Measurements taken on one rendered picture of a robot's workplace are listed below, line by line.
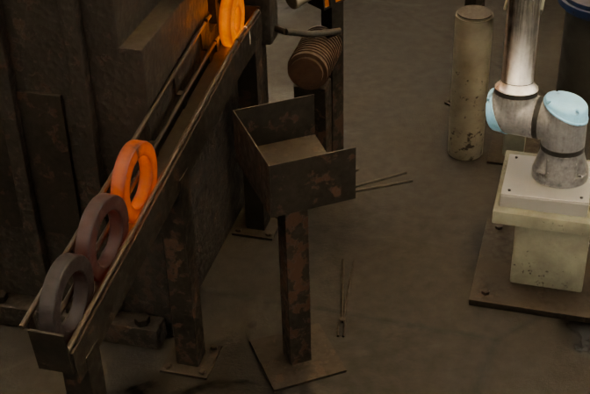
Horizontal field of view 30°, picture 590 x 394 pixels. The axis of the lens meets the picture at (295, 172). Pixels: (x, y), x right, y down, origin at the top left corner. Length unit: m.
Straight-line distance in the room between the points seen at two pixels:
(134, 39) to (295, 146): 0.46
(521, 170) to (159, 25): 1.09
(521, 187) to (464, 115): 0.69
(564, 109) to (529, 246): 0.41
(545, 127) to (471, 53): 0.65
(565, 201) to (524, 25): 0.47
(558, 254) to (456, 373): 0.46
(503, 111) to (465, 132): 0.70
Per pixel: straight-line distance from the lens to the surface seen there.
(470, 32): 3.51
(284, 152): 2.63
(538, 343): 3.04
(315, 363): 2.93
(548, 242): 3.10
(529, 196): 2.98
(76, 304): 2.25
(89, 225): 2.23
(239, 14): 3.02
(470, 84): 3.59
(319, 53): 3.26
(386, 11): 4.77
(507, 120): 2.99
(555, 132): 2.97
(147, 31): 2.64
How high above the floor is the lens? 2.00
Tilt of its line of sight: 33 degrees down
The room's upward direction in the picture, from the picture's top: 2 degrees counter-clockwise
